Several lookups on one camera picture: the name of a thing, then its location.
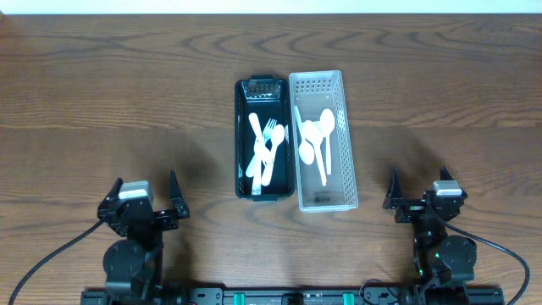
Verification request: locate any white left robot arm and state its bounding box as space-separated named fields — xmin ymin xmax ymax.
xmin=97 ymin=171 xmax=190 ymax=304

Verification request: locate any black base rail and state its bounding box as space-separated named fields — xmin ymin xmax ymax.
xmin=80 ymin=285 xmax=505 ymax=305

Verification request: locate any clear perforated plastic basket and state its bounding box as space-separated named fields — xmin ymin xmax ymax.
xmin=289 ymin=70 xmax=358 ymax=213

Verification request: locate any mint green plastic utensil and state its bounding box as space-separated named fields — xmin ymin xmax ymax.
xmin=246 ymin=119 xmax=277 ymax=178

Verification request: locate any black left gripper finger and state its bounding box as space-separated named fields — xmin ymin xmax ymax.
xmin=104 ymin=178 xmax=123 ymax=202
xmin=169 ymin=170 xmax=184 ymax=202

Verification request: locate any white plastic fork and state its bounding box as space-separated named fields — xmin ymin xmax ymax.
xmin=252 ymin=138 xmax=265 ymax=196
xmin=248 ymin=113 xmax=272 ymax=166

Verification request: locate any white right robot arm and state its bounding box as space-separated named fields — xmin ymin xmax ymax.
xmin=383 ymin=168 xmax=477 ymax=304

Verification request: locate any dark green plastic tray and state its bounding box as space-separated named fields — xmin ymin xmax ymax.
xmin=235 ymin=75 xmax=295 ymax=202

